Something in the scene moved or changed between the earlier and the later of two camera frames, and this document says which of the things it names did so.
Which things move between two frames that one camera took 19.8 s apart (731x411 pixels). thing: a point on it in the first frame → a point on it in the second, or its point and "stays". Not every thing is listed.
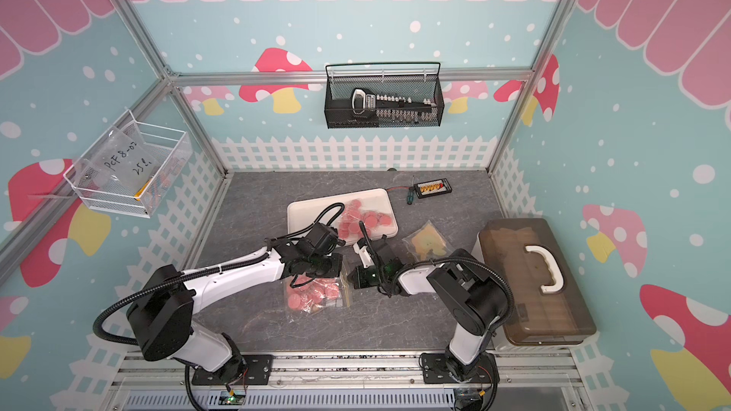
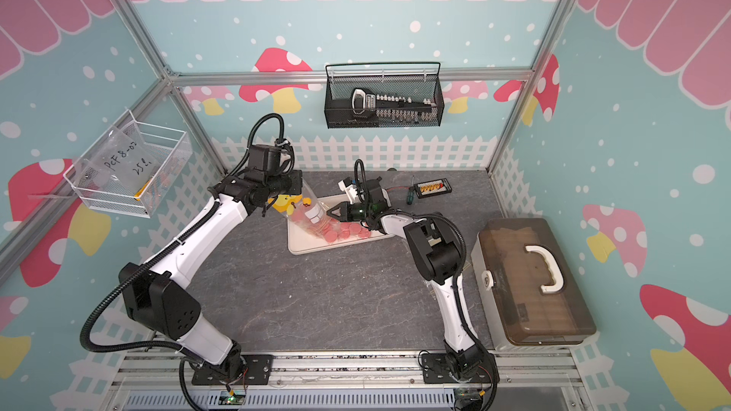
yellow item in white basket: (139, 192) stays
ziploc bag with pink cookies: (310, 295) → (306, 209)
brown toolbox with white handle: (550, 309) stays
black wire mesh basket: (384, 95) stays
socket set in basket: (384, 107) stays
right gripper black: (358, 283) → (345, 210)
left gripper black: (336, 267) → (295, 177)
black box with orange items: (432, 187) stays
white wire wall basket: (125, 171) stays
